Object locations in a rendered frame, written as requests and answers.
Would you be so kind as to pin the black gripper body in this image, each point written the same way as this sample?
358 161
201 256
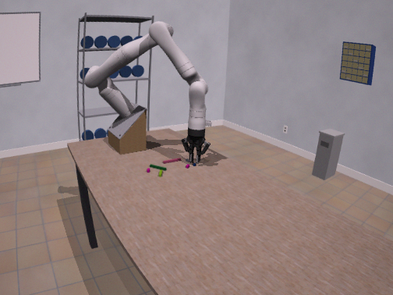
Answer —
196 135

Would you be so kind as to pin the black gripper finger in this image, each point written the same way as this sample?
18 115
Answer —
198 149
188 148

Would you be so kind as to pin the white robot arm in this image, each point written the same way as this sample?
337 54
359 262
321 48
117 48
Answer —
159 34

